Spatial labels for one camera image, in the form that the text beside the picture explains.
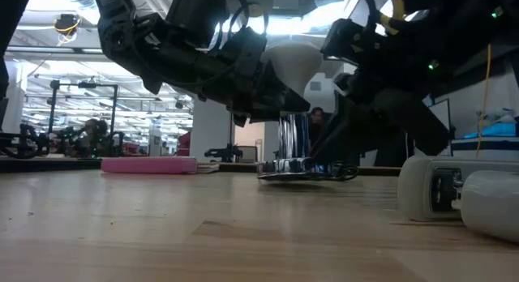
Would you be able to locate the white plastic bag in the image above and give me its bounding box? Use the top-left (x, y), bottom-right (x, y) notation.
top-left (478, 107), bottom-right (519, 126)

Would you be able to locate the black background frame stand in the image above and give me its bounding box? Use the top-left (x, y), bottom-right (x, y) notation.
top-left (48, 79), bottom-right (120, 158)

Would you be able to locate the pink sponge block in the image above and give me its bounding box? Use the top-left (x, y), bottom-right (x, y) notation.
top-left (100, 156), bottom-right (199, 175)

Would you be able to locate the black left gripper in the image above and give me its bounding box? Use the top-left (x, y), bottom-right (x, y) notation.
top-left (153, 26), bottom-right (311, 127)

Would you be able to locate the blue and white box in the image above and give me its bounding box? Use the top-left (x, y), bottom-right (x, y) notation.
top-left (451, 122), bottom-right (519, 160)

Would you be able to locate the black lamp cord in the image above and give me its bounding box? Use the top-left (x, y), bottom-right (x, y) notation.
top-left (320, 161), bottom-right (360, 182)

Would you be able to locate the person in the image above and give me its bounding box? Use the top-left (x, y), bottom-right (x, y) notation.
top-left (308, 106), bottom-right (326, 150)

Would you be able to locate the black ceiling device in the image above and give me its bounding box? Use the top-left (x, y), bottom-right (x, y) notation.
top-left (53, 13), bottom-right (83, 36)

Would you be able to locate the black aluminium table frame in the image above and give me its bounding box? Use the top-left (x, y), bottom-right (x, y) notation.
top-left (0, 0), bottom-right (402, 178)

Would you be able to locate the grey stapler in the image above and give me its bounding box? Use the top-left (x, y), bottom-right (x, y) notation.
top-left (397, 154), bottom-right (519, 245)

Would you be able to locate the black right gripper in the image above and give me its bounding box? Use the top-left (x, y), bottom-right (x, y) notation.
top-left (311, 18), bottom-right (452, 165)

